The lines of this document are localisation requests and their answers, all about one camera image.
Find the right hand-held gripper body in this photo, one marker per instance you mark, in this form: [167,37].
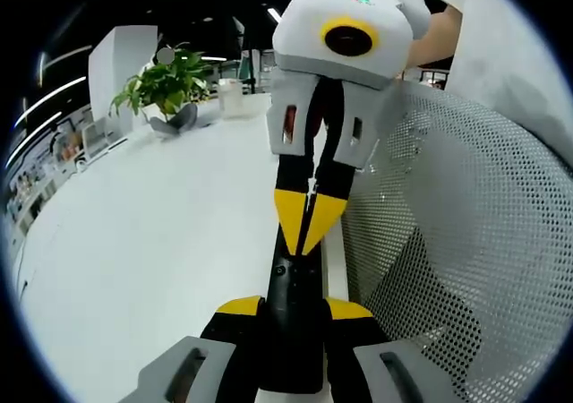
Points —
[313,22]

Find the black remote control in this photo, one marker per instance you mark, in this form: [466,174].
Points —
[291,295]

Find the wide white pillar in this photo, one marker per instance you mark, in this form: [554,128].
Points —
[112,71]

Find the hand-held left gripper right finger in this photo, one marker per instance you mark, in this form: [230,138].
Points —
[353,336]

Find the clear plastic container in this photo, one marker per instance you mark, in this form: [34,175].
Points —
[230,100]

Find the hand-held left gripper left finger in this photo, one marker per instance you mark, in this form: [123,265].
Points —
[219,331]

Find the green potted plant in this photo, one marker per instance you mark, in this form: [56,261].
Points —
[165,85]

